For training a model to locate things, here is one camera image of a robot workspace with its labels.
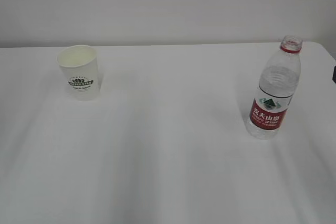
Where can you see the white paper cup green logo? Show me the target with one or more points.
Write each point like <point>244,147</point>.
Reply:
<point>80,66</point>

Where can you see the clear water bottle red label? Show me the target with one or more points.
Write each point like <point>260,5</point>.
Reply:
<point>277,85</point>

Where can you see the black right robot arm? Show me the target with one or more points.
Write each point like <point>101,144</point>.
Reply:
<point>334,75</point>

